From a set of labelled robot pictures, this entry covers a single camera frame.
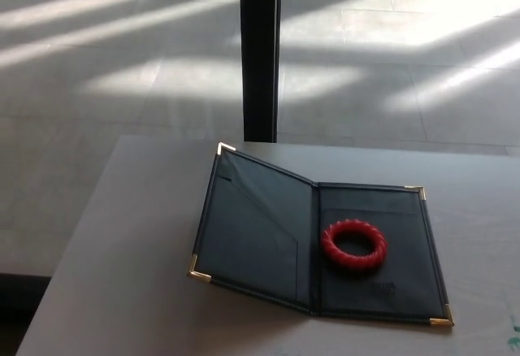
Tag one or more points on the black USC diary gold corners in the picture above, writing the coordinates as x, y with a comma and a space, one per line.
260, 242

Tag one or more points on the black vertical pillar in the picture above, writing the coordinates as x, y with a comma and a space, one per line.
260, 47

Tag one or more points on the dark low furniture block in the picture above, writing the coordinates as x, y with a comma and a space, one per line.
20, 315

